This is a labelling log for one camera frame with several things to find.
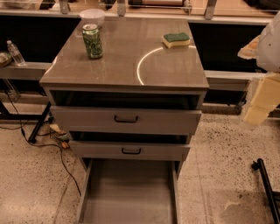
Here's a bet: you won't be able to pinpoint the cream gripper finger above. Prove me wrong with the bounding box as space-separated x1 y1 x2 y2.
243 73 280 126
237 36 260 60

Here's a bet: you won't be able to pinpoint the green and yellow sponge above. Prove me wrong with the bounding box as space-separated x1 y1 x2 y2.
162 32 190 48

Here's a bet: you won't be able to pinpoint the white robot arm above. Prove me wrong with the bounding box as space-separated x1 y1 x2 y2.
237 11 280 126

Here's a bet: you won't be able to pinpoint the grey drawer cabinet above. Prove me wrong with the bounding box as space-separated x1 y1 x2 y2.
38 17 210 165

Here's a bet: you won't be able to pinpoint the top grey drawer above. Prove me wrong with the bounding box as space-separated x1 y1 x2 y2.
51 106 201 135

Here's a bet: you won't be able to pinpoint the grey drawer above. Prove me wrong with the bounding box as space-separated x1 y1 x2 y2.
51 106 201 135
70 141 190 161
75 159 180 224

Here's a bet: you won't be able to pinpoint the bottom grey drawer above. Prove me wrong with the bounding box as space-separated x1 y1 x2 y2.
75 159 180 224

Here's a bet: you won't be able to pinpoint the middle grey drawer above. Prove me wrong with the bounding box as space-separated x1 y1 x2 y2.
70 141 190 161

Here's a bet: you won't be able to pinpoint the black metal stand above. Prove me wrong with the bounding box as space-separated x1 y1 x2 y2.
251 158 280 224

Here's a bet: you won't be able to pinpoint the white plastic bowl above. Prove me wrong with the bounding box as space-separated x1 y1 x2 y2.
80 9 105 27

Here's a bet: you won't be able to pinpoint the green soda can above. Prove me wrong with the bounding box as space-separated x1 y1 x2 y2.
82 24 103 59

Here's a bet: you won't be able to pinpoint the small items on floor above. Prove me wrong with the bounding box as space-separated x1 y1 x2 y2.
50 123 69 149

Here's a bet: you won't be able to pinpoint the black table leg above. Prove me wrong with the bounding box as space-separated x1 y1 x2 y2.
28 102 51 144

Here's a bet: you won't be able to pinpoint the clear water bottle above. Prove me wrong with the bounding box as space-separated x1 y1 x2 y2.
7 40 25 66

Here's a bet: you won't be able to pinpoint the brown bowl on shelf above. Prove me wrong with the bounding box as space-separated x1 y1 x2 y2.
0 52 12 67

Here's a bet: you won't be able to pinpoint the black floor cable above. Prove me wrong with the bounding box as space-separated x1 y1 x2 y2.
0 93 82 197

